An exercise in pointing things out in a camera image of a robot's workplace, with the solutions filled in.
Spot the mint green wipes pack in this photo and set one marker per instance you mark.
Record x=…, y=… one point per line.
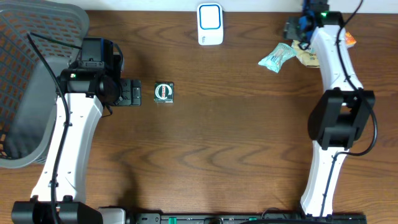
x=277, y=57

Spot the cream snack bag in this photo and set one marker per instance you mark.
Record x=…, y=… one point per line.
x=306, y=57

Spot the green Zam-Buk tin box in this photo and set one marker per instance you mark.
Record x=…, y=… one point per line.
x=164, y=92

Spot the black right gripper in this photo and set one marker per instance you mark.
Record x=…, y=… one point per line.
x=290, y=27

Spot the orange Kleenex tissue pack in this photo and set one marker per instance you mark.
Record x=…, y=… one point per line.
x=349, y=40

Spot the grey plastic mesh basket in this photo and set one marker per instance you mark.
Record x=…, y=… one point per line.
x=28, y=93

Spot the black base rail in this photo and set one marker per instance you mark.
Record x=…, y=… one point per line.
x=268, y=217

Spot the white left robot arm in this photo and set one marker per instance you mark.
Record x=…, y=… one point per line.
x=90, y=84

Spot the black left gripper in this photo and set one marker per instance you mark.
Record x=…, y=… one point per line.
x=131, y=92

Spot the white barcode scanner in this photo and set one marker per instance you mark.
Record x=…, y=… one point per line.
x=210, y=24

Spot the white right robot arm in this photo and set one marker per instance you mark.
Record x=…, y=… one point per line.
x=343, y=122

